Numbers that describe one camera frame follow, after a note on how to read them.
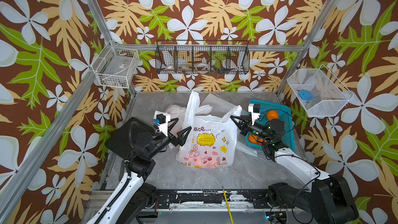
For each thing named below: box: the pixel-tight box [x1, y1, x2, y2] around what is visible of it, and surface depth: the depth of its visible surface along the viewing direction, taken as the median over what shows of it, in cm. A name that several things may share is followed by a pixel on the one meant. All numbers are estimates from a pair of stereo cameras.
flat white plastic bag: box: [200, 92, 238, 117], surface depth 116 cm
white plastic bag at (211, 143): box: [176, 91, 243, 169], surface depth 78 cm
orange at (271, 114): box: [266, 109, 279, 121], surface depth 103 cm
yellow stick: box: [222, 189, 234, 224], surface depth 75 cm
